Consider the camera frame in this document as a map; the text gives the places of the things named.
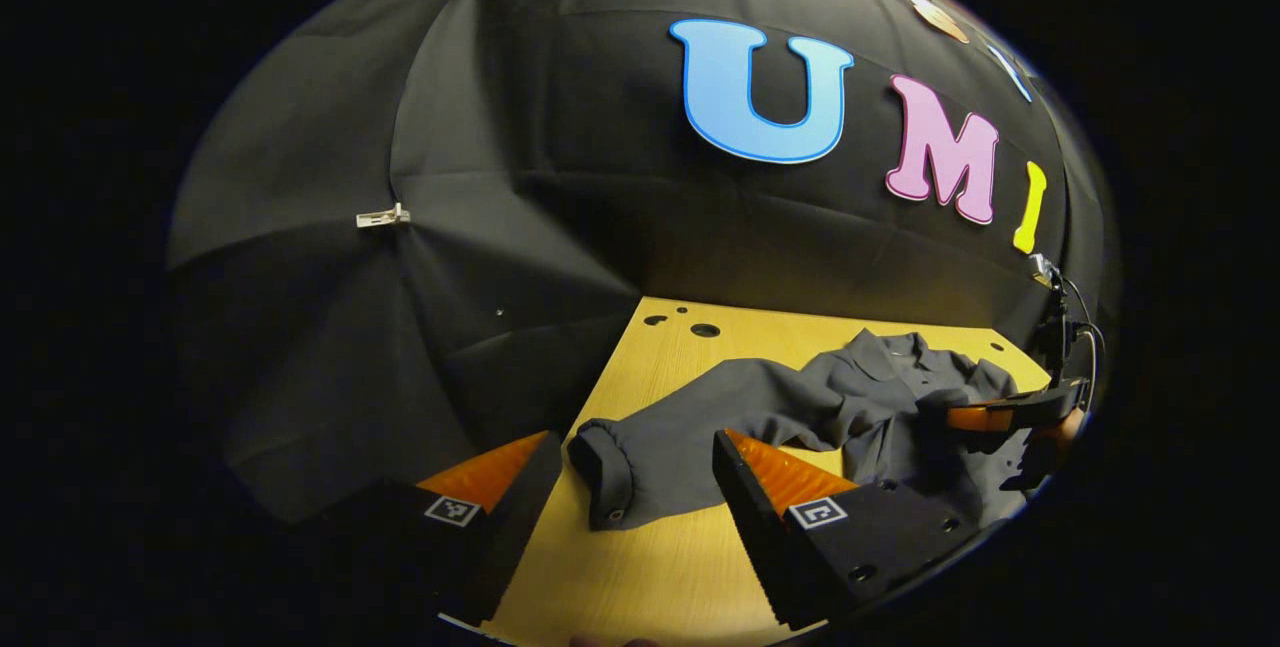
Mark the white cloth clip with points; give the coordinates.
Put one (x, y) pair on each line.
(383, 218)

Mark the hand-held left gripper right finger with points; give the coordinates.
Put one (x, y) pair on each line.
(755, 537)

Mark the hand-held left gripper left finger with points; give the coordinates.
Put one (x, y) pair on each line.
(515, 527)

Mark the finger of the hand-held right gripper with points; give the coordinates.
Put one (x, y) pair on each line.
(1040, 405)

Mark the grey long-sleeved shirt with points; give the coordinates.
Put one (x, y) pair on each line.
(700, 427)

